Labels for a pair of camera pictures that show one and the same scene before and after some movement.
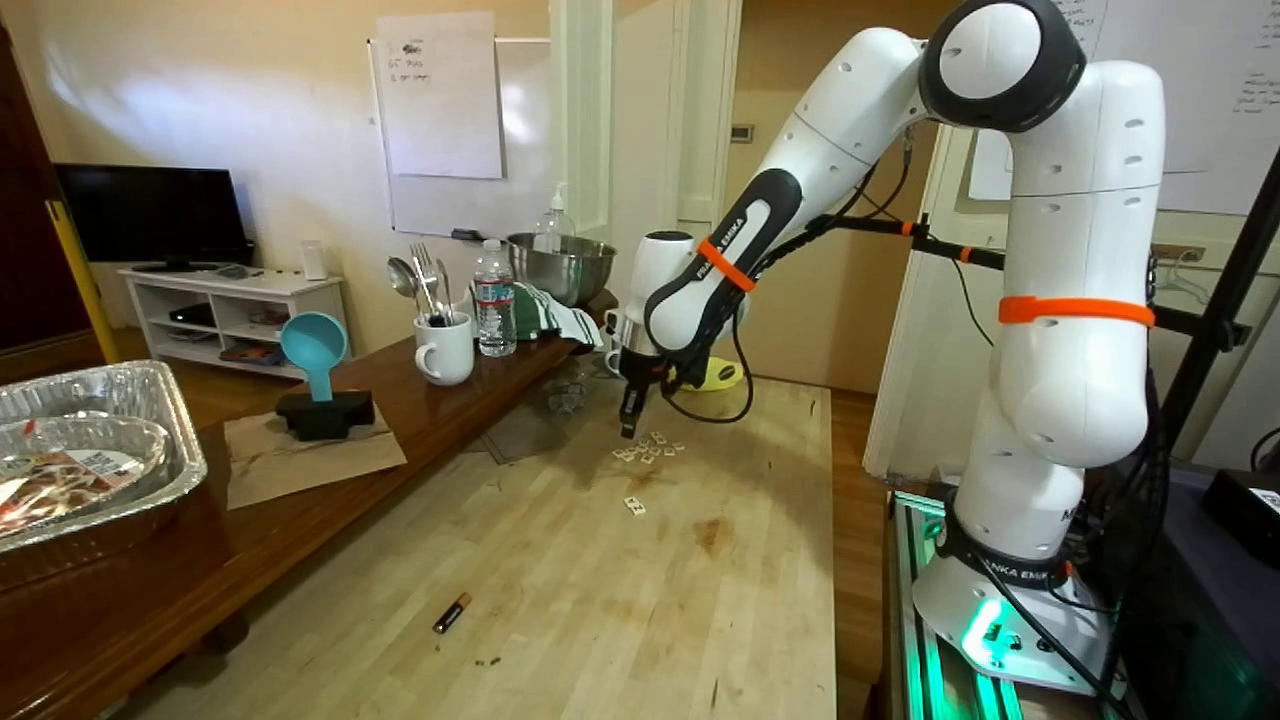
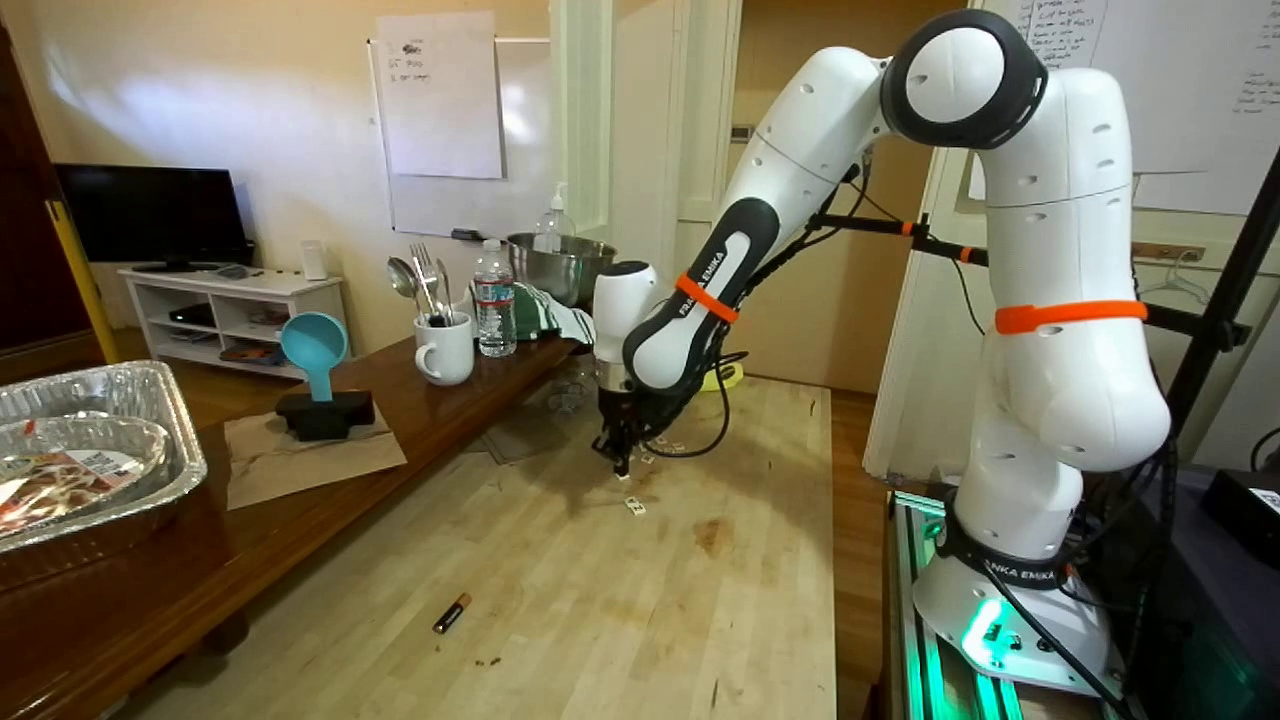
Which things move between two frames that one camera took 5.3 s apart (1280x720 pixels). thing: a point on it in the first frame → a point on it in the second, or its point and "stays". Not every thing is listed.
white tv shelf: x=231 y=312 stays
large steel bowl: x=559 y=264 stays
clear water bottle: x=495 y=301 stays
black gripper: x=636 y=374 → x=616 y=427
